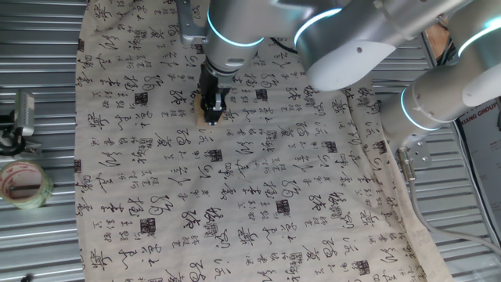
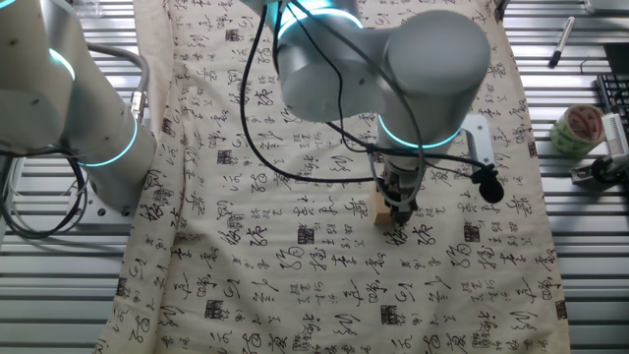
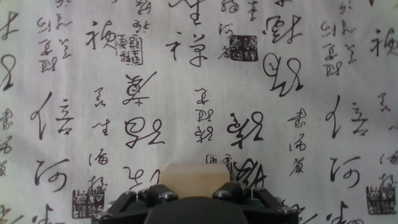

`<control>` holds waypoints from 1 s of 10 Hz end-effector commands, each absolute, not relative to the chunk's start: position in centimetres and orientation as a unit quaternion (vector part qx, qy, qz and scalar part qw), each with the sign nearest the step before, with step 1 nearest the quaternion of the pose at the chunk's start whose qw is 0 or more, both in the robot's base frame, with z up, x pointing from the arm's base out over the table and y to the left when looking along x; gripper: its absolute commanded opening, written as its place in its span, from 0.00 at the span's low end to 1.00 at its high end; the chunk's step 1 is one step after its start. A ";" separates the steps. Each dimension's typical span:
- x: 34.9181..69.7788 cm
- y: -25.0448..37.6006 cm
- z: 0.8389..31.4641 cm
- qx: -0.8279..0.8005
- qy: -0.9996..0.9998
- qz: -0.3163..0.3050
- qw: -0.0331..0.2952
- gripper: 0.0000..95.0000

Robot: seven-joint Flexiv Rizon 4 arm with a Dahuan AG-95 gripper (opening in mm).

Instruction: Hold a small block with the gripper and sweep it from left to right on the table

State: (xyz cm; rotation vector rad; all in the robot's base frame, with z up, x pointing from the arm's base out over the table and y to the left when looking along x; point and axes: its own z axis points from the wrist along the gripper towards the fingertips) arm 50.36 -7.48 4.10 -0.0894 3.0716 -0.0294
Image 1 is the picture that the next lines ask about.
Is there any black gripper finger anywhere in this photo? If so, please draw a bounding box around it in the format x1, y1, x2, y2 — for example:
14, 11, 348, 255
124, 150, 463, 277
197, 84, 207, 113
203, 92, 228, 126

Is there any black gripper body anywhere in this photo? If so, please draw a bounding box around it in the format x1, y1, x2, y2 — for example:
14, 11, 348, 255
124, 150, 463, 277
197, 64, 238, 99

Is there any small wooden block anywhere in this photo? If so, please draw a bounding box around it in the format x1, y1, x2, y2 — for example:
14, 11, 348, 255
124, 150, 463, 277
194, 93, 227, 127

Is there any beige calligraphy print cloth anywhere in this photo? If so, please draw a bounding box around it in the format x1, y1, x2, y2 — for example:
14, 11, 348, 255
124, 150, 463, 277
74, 0, 455, 282

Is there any clear packing tape roll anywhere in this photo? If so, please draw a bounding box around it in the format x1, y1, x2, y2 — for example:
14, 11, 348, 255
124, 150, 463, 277
0, 159, 55, 211

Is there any brown wooden board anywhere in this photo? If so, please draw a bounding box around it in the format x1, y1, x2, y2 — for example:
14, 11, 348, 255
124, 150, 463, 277
425, 23, 451, 60

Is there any cardboard box with print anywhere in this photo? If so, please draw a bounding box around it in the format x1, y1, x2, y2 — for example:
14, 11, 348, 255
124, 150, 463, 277
456, 97, 501, 244

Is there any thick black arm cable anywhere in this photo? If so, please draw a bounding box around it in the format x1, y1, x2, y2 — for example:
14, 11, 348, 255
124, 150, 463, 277
269, 37, 301, 55

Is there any silver exterior camera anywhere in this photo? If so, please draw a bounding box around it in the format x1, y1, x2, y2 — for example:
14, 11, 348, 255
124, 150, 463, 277
13, 90, 36, 137

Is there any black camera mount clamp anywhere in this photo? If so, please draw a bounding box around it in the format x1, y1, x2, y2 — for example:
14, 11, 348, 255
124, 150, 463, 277
0, 110, 43, 157

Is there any grey cable with metal connector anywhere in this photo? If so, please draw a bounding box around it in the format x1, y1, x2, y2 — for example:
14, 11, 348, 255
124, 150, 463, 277
395, 147, 501, 258

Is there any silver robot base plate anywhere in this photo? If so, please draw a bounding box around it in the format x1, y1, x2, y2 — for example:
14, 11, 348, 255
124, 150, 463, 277
394, 135, 432, 170

